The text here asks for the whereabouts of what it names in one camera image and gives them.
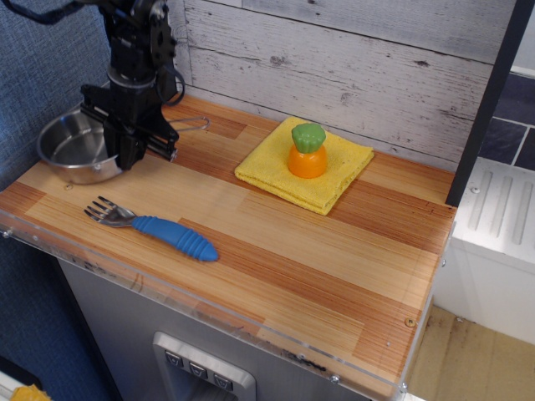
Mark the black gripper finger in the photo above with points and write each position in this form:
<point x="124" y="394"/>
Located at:
<point x="131" y="150"/>
<point x="113" y="132"/>

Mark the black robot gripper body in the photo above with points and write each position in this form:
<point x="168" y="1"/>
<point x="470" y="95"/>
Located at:
<point x="138" y="107"/>

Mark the small stainless steel pot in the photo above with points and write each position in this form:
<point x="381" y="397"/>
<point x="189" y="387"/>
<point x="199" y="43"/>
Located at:
<point x="72" y="145"/>

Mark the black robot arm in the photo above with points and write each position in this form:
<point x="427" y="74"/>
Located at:
<point x="114" y="56"/>

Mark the folded yellow cloth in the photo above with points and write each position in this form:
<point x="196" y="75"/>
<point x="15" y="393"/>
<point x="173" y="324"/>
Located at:
<point x="266" y="167"/>

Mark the clear acrylic table edge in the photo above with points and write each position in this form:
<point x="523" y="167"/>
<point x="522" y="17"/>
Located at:
<point x="341" y="299"/>

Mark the orange green toy carrot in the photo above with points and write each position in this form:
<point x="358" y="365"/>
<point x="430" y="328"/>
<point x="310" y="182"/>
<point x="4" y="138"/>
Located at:
<point x="307" y="157"/>

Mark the silver toy fridge cabinet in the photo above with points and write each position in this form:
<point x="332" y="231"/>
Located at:
<point x="124" y="323"/>

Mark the grey dispenser button panel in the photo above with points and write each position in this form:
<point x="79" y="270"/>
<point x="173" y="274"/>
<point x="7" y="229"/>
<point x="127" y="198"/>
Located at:
<point x="189" y="373"/>

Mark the yellow object bottom left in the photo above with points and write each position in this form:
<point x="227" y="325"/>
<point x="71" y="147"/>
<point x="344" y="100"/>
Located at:
<point x="29" y="393"/>

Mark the white ribbed side unit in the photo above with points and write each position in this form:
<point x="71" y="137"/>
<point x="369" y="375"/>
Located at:
<point x="487" y="275"/>

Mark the blue handled metal fork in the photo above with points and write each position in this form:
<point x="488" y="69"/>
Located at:
<point x="182" y="238"/>

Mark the black vertical post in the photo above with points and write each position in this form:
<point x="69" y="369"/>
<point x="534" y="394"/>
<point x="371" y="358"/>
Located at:
<point x="507" y="52"/>

